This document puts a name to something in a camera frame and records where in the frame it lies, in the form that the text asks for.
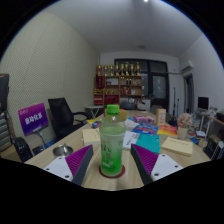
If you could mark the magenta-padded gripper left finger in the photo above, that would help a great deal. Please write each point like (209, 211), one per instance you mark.
(61, 166)

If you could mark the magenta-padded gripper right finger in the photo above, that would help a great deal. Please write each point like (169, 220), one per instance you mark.
(162, 166)

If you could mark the green tea plastic bottle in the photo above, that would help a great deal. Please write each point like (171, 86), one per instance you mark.
(112, 143)

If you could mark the stainless steel cup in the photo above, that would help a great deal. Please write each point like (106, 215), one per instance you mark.
(62, 150)

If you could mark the large cream book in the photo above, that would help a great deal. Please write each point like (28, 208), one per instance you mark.
(176, 146)

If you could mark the teal book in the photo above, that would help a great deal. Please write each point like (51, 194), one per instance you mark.
(148, 143)

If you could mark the orange book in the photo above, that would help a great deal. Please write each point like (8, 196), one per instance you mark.
(167, 130)

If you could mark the flat round red coaster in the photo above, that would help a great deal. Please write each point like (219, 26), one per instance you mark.
(122, 172)

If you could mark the blue book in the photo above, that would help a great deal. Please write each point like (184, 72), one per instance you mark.
(145, 128)

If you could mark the white book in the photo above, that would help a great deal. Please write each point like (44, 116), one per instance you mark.
(131, 139)

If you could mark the small cream book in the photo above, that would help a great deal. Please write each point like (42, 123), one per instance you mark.
(90, 136)

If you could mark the black bag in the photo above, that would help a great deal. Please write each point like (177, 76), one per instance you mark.
(22, 149)

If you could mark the black office chair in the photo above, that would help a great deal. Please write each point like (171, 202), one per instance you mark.
(61, 116)

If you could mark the orange and white card box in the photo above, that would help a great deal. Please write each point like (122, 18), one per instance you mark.
(161, 116)

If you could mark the pink flowers in white pot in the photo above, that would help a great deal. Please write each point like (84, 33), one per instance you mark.
(185, 121)

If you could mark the pink tissue pack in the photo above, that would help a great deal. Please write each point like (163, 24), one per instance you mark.
(143, 119)

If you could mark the purple sign board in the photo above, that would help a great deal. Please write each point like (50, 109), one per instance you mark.
(32, 119)

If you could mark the white round stool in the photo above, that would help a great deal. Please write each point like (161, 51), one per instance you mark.
(220, 148)

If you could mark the grey ribbed suitcase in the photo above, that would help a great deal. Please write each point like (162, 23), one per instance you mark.
(5, 131)

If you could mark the small round side table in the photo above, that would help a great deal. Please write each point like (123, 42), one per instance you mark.
(95, 108)

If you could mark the wooden side desk white legs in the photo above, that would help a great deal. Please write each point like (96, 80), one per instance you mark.
(213, 120)

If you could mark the black computer monitor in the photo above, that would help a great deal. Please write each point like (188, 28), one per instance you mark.
(203, 103)

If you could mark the black framed window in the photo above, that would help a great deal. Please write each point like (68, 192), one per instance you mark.
(158, 85)

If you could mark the wooden shelf unit with trophies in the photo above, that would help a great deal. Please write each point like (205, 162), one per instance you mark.
(116, 86)

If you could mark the dark hard case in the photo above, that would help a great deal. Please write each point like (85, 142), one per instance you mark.
(4, 93)

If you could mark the white air conditioner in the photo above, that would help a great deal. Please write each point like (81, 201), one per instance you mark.
(186, 66)

